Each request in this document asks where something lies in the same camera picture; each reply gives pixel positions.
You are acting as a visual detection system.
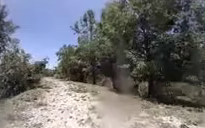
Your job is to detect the group of green trees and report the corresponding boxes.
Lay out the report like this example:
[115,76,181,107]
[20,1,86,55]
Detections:
[54,0,205,108]

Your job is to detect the green bushes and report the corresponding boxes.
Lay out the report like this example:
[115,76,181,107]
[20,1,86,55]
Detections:
[0,0,54,108]

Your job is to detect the pale stony dirt path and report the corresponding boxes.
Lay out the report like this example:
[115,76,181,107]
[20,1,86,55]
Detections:
[0,76,205,128]

